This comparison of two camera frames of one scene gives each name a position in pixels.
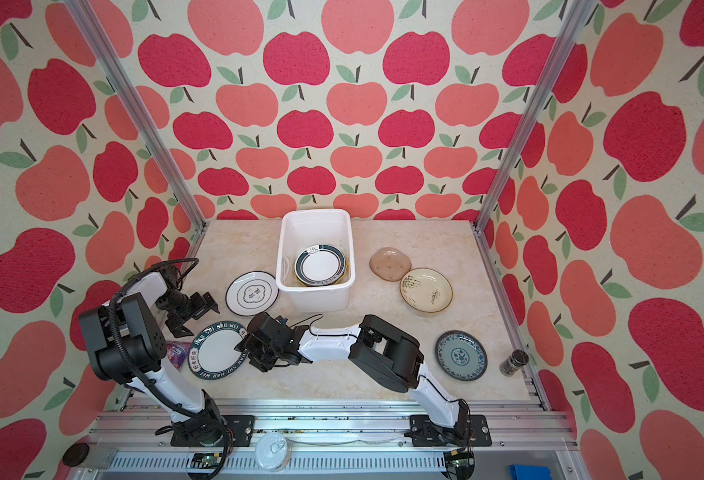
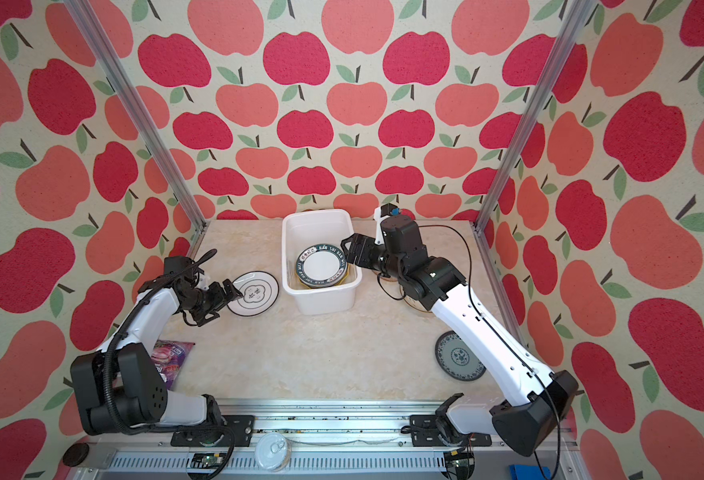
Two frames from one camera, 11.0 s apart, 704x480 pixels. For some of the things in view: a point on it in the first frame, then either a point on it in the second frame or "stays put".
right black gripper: [257, 364] → [361, 241]
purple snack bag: [177, 352] stays put
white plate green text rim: [213, 354] → [321, 265]
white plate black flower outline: [251, 293] stays put
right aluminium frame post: [574, 15] stays put
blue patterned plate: [460, 356] stays put
